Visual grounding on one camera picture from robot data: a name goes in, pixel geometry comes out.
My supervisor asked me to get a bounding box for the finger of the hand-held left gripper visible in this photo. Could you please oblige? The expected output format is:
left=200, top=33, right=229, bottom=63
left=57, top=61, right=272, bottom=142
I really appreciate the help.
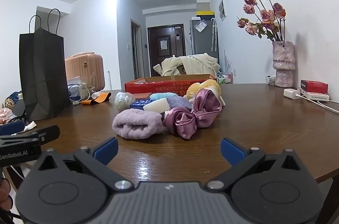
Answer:
left=0, top=121, right=25, bottom=136
left=0, top=125, right=60, bottom=147

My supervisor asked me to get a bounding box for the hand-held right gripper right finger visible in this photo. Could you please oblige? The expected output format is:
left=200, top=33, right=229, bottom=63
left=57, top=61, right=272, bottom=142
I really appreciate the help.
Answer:
left=204, top=137, right=308, bottom=191

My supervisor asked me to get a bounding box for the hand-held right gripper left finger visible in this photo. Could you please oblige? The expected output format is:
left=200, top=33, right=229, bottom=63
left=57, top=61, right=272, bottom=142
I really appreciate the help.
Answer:
left=32, top=137, right=134, bottom=191

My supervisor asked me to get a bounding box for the purple towel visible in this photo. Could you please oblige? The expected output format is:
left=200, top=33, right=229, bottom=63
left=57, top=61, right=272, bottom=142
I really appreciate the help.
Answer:
left=112, top=109, right=165, bottom=140

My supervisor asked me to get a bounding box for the clear mesh bath pouf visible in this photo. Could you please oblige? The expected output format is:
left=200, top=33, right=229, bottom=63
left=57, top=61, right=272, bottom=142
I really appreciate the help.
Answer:
left=114, top=92, right=136, bottom=111

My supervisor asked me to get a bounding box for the purple satin bow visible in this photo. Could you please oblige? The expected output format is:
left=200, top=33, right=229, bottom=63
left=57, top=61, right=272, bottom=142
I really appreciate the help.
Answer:
left=162, top=88, right=222, bottom=140

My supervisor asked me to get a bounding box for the white fluffy plush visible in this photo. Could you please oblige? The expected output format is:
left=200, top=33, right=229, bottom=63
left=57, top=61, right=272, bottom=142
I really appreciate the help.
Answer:
left=200, top=79, right=222, bottom=105

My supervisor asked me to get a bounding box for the yellow plush toy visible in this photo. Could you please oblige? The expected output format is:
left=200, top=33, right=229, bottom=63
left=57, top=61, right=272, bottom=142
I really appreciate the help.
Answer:
left=185, top=82, right=206, bottom=100

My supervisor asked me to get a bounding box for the purple woven cloth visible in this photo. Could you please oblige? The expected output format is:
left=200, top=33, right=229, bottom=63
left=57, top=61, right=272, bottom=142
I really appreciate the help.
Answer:
left=165, top=95, right=193, bottom=110

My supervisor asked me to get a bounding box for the red cardboard box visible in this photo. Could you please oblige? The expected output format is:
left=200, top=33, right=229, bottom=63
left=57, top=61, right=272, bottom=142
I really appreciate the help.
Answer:
left=124, top=74, right=218, bottom=97

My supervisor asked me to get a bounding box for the person's left hand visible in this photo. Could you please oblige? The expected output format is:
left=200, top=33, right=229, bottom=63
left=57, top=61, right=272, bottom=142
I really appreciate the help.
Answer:
left=0, top=178, right=11, bottom=212

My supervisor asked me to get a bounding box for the pink crumpled wrapper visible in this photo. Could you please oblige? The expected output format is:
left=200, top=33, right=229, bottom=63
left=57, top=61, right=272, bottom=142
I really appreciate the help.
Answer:
left=0, top=107, right=16, bottom=125

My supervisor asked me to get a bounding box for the crumpled white paper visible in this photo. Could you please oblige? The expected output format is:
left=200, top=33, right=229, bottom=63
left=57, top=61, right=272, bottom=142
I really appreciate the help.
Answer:
left=22, top=121, right=38, bottom=132

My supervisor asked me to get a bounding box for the woven rattan ball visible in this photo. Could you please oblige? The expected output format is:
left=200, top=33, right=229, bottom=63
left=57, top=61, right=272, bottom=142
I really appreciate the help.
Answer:
left=5, top=97, right=18, bottom=109

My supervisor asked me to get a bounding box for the dark blue cloth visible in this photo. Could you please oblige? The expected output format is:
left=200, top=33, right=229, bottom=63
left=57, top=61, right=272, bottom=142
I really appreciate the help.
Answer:
left=4, top=91, right=26, bottom=118

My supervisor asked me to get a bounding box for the clear plastic bag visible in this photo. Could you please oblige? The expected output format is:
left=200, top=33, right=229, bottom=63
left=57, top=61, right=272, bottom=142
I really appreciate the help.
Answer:
left=67, top=76, right=92, bottom=103

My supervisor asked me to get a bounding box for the blue tissue packet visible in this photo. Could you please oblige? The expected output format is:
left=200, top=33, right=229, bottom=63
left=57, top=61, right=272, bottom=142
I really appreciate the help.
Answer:
left=130, top=99, right=154, bottom=109

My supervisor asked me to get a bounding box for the black paper bag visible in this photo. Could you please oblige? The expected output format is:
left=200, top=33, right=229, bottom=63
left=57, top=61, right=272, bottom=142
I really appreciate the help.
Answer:
left=19, top=8, right=71, bottom=122

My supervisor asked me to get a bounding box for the pink hard suitcase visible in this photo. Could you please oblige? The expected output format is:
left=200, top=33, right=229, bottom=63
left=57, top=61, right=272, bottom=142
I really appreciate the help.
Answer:
left=65, top=52, right=106, bottom=90

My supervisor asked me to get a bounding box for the light blue plush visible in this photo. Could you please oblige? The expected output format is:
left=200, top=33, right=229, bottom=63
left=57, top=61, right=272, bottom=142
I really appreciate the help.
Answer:
left=149, top=92, right=181, bottom=101

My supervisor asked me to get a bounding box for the white charger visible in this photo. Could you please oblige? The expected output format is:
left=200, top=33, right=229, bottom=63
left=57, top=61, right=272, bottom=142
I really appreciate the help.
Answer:
left=283, top=88, right=301, bottom=99

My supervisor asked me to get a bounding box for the beige coat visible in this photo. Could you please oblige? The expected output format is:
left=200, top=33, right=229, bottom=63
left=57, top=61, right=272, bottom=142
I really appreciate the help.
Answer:
left=153, top=53, right=221, bottom=77

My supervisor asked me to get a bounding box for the white flat box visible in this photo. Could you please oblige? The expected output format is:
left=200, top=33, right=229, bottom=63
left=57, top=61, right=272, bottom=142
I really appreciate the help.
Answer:
left=299, top=90, right=330, bottom=102

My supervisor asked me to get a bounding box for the pink textured vase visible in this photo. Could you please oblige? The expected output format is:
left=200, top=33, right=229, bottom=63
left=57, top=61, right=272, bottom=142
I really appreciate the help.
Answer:
left=272, top=41, right=296, bottom=88

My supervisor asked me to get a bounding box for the grey interior door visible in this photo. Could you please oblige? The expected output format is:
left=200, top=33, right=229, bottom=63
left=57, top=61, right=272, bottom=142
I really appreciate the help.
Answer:
left=131, top=19, right=145, bottom=80

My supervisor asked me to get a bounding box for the red flat box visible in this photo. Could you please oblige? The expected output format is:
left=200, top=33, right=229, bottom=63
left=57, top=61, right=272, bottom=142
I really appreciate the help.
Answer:
left=300, top=79, right=329, bottom=94

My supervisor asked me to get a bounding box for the dark brown entrance door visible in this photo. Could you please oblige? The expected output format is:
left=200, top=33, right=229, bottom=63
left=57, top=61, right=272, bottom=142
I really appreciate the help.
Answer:
left=147, top=24, right=185, bottom=71

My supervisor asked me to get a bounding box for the grey refrigerator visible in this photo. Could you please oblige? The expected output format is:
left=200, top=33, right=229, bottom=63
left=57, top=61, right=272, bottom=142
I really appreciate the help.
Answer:
left=189, top=19, right=220, bottom=60

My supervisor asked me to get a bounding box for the white umbrella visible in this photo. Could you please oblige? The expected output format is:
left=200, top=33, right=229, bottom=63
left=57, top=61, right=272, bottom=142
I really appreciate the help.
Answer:
left=211, top=18, right=218, bottom=52

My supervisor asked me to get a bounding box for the clear bag on refrigerator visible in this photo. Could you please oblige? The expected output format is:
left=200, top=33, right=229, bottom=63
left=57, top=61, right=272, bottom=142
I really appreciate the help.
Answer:
left=194, top=20, right=207, bottom=33

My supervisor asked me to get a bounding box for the bunch of dried roses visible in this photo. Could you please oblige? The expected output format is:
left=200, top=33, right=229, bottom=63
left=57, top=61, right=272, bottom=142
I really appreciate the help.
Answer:
left=236, top=0, right=287, bottom=42

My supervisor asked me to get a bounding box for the yellow and black box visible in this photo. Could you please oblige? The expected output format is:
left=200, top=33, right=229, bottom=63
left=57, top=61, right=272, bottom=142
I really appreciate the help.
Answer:
left=196, top=10, right=215, bottom=18

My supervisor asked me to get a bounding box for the orange strap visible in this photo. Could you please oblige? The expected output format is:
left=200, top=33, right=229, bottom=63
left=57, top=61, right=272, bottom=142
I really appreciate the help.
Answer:
left=82, top=92, right=112, bottom=105

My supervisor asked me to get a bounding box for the white cable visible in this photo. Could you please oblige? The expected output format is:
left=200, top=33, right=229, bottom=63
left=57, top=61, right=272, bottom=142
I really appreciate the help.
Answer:
left=295, top=94, right=339, bottom=114

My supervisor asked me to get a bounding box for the wall poster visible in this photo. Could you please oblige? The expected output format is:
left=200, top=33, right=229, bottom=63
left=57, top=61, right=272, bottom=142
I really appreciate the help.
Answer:
left=219, top=0, right=226, bottom=22

